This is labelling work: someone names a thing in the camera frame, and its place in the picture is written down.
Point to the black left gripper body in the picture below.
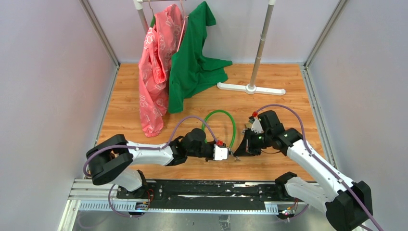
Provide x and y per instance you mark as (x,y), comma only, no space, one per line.
(210,147)

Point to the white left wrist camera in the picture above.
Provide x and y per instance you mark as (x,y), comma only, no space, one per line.
(220,153)

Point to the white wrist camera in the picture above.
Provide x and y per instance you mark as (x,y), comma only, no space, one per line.
(256,126)
(220,153)

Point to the green t-shirt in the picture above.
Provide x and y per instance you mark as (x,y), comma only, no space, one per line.
(192,72)

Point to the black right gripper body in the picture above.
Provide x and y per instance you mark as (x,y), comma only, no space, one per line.
(257,141)

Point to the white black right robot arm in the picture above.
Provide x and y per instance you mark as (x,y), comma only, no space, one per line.
(346,203)

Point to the white clothes rack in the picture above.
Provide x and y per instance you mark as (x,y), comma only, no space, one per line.
(250,88)

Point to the pink patterned garment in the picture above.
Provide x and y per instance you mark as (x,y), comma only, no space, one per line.
(160,44)

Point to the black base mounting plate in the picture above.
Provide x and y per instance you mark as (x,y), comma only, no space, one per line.
(208,194)

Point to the green cable lock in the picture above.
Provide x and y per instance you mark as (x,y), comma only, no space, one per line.
(234,127)

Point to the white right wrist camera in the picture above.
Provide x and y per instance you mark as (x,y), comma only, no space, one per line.
(256,126)

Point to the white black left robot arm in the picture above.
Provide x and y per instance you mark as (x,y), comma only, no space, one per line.
(110,161)

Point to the aluminium frame rail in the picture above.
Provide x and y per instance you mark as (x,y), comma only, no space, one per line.
(94,208)

